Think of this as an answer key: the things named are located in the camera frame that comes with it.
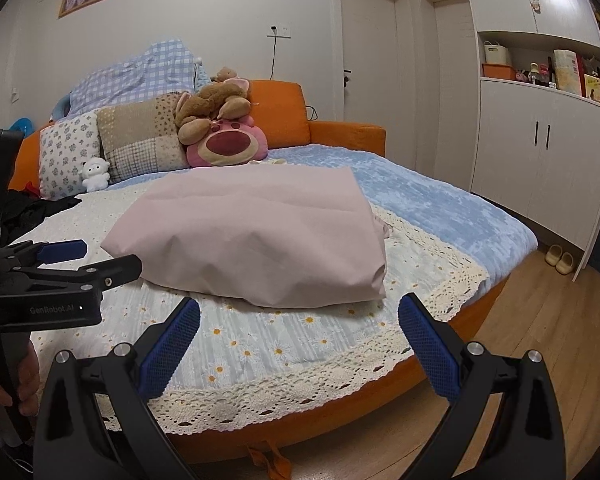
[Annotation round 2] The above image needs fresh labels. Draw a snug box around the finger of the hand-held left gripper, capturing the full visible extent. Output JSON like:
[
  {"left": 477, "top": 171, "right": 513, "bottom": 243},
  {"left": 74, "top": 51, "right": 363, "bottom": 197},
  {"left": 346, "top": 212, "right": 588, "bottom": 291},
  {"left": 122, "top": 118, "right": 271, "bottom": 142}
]
[
  {"left": 10, "top": 254, "right": 143, "bottom": 292},
  {"left": 0, "top": 239, "right": 88, "bottom": 267}
]

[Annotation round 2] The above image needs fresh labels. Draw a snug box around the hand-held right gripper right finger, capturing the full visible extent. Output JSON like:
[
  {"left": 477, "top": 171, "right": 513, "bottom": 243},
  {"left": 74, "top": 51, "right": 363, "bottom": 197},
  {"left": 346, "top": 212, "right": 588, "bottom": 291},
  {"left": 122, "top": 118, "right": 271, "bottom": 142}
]
[{"left": 397, "top": 292, "right": 567, "bottom": 480}]

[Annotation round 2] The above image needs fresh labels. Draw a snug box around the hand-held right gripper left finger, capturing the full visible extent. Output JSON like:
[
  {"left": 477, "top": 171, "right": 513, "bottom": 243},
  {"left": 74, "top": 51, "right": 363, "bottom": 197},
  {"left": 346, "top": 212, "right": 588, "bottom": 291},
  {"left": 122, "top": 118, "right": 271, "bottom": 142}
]
[{"left": 32, "top": 296, "right": 202, "bottom": 480}]

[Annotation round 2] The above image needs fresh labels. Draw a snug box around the pink hooded jacket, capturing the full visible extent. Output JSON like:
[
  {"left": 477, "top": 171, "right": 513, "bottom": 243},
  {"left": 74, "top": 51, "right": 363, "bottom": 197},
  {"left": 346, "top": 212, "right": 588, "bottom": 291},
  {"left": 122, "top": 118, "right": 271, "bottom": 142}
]
[{"left": 101, "top": 165, "right": 393, "bottom": 308}]

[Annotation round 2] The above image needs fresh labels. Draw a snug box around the person's left hand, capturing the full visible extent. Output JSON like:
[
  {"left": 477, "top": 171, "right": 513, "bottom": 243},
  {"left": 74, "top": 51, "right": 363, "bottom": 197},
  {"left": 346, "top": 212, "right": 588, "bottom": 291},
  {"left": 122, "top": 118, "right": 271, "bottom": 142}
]
[{"left": 12, "top": 342, "right": 41, "bottom": 416}]

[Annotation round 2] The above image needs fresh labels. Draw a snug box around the black garment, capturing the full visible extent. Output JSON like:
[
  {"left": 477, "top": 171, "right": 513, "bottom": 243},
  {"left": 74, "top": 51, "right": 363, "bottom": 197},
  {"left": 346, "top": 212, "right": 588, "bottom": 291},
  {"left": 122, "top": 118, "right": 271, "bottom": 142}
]
[{"left": 0, "top": 190, "right": 83, "bottom": 241}]

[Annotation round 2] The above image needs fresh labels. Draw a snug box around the white plush toy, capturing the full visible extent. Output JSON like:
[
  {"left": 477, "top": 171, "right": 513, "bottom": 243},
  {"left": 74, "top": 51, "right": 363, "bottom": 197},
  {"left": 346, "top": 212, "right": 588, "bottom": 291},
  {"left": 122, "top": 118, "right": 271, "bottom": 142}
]
[{"left": 81, "top": 156, "right": 112, "bottom": 193}]

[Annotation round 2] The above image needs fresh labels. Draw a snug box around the white floral pillow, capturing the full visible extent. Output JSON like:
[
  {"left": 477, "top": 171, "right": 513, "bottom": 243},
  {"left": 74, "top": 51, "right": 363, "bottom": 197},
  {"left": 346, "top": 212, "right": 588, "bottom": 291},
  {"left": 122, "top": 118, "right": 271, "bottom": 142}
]
[{"left": 39, "top": 112, "right": 106, "bottom": 202}]

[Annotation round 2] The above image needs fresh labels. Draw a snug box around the white daisy lace blanket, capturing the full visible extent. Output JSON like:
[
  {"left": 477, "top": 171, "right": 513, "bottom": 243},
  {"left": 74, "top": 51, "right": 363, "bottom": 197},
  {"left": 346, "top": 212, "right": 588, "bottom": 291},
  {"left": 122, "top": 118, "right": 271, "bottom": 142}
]
[{"left": 30, "top": 175, "right": 491, "bottom": 436}]

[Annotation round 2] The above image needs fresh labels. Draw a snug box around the beige patchwork pillow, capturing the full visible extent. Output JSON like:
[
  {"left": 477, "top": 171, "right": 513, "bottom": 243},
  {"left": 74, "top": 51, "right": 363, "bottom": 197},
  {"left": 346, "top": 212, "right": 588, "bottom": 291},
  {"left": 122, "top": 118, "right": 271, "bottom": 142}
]
[{"left": 96, "top": 92, "right": 191, "bottom": 183}]

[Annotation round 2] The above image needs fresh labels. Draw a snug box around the pink bear plush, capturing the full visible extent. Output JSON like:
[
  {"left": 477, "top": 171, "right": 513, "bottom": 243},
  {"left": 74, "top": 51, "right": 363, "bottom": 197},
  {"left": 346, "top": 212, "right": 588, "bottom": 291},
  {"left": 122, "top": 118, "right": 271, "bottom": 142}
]
[{"left": 186, "top": 114, "right": 269, "bottom": 168}]

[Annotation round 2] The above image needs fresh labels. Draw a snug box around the large brown bear plush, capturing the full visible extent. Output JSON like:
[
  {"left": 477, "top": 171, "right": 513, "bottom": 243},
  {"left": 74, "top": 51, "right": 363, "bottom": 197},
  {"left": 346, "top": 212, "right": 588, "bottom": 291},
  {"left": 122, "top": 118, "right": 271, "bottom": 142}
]
[{"left": 174, "top": 77, "right": 253, "bottom": 146}]

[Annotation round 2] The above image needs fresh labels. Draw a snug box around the blue checked blanket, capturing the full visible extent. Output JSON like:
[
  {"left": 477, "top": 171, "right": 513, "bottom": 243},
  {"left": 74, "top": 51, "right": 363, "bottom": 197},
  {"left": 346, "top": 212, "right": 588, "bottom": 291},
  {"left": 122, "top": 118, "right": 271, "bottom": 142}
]
[{"left": 67, "top": 37, "right": 211, "bottom": 116}]

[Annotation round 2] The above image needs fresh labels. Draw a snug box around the white wardrobe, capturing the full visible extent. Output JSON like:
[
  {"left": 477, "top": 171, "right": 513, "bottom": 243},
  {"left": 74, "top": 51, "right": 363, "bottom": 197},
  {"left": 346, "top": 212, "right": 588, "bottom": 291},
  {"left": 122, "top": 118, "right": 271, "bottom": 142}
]
[{"left": 460, "top": 0, "right": 600, "bottom": 281}]

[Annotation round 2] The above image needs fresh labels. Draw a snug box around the white door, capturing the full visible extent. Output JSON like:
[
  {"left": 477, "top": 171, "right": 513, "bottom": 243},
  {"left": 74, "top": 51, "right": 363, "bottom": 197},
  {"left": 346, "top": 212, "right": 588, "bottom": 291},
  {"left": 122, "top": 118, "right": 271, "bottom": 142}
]
[
  {"left": 339, "top": 0, "right": 406, "bottom": 123},
  {"left": 420, "top": 0, "right": 478, "bottom": 193}
]

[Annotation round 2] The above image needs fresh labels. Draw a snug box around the orange box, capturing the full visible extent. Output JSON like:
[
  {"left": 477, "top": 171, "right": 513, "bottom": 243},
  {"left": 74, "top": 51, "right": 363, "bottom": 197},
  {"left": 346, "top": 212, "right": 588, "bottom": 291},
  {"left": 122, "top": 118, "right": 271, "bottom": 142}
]
[{"left": 481, "top": 62, "right": 514, "bottom": 80}]

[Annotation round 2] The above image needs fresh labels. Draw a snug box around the white packet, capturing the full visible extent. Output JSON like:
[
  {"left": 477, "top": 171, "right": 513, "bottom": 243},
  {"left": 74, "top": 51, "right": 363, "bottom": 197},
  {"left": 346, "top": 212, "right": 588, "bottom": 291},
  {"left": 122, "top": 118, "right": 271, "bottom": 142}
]
[{"left": 552, "top": 49, "right": 583, "bottom": 95}]

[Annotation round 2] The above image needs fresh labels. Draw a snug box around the orange cloth strap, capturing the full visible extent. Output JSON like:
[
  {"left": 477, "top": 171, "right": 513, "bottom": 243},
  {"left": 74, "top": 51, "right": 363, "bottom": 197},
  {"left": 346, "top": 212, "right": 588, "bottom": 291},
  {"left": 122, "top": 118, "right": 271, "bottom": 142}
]
[{"left": 247, "top": 442, "right": 293, "bottom": 480}]

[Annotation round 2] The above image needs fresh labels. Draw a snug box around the orange bed frame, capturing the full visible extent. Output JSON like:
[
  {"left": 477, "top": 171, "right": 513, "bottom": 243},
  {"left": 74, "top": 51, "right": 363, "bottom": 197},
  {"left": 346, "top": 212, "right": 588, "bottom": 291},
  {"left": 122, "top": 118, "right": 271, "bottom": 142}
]
[{"left": 7, "top": 80, "right": 508, "bottom": 466}]

